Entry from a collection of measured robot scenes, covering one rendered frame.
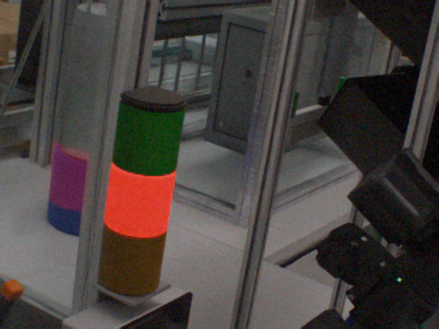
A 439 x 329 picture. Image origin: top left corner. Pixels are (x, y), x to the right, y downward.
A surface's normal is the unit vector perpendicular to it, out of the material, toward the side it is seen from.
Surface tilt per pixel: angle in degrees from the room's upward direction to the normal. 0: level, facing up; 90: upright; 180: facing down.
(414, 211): 62
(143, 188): 90
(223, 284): 0
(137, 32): 90
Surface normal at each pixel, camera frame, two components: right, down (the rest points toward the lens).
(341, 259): -0.58, 0.16
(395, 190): 0.05, -0.14
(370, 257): 0.39, -0.80
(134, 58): 0.82, 0.30
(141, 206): 0.11, 0.33
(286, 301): 0.15, -0.94
